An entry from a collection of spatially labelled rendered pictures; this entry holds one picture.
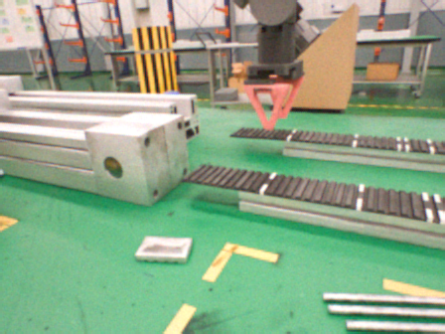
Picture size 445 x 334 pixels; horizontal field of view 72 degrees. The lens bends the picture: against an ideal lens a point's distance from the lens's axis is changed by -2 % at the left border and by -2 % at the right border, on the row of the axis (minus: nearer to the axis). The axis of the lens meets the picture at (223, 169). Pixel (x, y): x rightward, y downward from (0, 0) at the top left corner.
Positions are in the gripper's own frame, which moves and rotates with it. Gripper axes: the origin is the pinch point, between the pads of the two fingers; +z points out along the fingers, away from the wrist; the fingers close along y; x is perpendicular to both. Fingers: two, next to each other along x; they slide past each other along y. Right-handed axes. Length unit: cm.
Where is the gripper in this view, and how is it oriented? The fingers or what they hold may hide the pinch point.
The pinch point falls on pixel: (275, 118)
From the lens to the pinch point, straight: 54.3
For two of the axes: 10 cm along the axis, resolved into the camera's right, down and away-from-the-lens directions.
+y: -4.4, 3.7, -8.2
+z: 0.6, 9.2, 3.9
